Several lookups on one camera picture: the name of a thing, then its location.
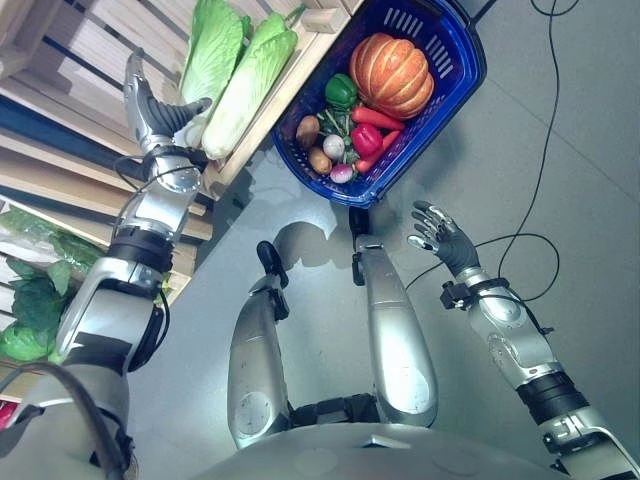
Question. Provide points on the orange pumpkin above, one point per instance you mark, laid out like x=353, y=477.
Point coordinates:
x=392, y=75

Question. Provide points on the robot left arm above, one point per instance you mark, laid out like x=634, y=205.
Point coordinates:
x=122, y=280

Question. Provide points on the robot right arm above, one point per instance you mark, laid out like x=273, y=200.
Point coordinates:
x=530, y=350

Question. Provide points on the leafy green lettuce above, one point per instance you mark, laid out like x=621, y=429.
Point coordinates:
x=40, y=297

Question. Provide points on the small brown potato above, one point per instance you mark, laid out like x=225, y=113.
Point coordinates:
x=320, y=160

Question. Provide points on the robot leg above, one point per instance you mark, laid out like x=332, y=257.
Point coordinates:
x=260, y=360
x=395, y=340

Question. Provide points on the bagged green vegetables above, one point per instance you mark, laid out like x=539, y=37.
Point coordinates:
x=45, y=240

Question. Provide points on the large napa cabbage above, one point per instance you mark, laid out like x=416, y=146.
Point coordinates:
x=250, y=85

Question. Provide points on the wooden display shelf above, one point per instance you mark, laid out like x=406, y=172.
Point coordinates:
x=75, y=100

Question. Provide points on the green bell pepper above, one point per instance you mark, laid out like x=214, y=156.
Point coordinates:
x=341, y=90

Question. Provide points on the robot right leg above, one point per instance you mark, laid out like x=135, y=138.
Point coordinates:
x=395, y=340

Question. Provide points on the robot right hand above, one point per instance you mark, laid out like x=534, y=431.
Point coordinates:
x=452, y=246

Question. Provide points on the blue plastic shopping basket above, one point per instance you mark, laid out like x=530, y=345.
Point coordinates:
x=385, y=100

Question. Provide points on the short orange carrot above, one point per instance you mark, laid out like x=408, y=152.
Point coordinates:
x=377, y=152

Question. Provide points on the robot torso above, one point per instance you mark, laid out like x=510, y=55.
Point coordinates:
x=375, y=457

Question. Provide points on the red vegetable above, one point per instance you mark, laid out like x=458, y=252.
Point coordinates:
x=6, y=414

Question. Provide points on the round green cabbage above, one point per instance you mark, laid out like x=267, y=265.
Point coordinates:
x=25, y=342

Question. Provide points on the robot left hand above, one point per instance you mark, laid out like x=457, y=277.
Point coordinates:
x=150, y=107

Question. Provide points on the robot left leg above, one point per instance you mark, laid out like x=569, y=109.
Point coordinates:
x=260, y=360

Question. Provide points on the red bell pepper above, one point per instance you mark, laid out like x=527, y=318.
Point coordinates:
x=366, y=138

